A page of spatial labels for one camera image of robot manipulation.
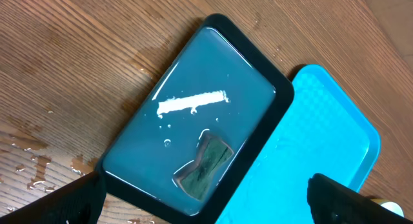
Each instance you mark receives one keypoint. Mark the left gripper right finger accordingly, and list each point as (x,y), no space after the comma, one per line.
(332,203)

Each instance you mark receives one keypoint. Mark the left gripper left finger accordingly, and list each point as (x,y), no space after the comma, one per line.
(80,201)

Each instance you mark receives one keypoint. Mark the light blue plate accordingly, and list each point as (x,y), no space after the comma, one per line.
(389,205)

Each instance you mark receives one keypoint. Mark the green and orange sponge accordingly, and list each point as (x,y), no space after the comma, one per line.
(195,177)

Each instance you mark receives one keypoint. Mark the teal plastic tray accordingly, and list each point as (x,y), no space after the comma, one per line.
(324,132)

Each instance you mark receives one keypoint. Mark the black water tray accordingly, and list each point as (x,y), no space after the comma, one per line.
(219,82)

